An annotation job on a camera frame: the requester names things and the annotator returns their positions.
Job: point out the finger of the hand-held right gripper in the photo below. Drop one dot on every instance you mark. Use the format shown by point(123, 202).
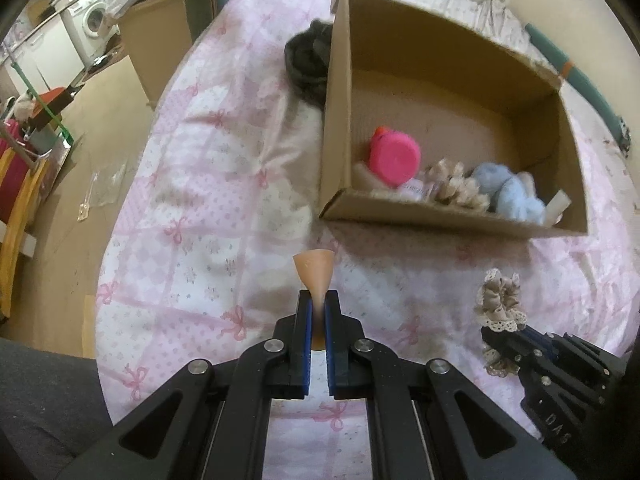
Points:
point(565, 344)
point(505, 350)

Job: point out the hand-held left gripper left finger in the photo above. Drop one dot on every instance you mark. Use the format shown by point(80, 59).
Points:
point(302, 340)

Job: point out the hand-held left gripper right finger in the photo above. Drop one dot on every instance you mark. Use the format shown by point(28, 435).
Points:
point(334, 340)

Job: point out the beige lace scrunchie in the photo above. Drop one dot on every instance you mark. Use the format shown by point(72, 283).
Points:
point(500, 300)

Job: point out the tan soft roll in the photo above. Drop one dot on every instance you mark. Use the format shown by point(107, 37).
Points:
point(312, 270)

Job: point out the light blue fluffy scrunchie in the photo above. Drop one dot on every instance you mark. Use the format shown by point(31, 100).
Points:
point(515, 197)

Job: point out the cream scrunchie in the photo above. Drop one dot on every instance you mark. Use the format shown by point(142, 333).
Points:
point(455, 187)

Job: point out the pink round container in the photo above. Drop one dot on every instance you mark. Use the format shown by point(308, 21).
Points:
point(395, 157)

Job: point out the brown cardboard box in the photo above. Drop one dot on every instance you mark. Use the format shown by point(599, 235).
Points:
point(450, 105)

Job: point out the pink bow print blanket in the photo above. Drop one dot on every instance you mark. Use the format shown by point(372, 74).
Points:
point(210, 200)

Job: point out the clear plastic bag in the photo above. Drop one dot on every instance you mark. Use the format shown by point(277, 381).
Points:
point(102, 187)

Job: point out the person's left leg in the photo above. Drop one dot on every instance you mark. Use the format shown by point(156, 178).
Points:
point(45, 410)

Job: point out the dark cloth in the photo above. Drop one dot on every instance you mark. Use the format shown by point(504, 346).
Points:
point(305, 60)

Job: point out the wooden nightstand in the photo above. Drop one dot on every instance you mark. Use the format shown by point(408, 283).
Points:
point(150, 45)

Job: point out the white kitchen counter cabinets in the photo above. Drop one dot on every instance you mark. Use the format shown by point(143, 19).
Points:
point(45, 55)

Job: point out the white washing machine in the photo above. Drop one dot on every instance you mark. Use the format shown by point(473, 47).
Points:
point(90, 20)

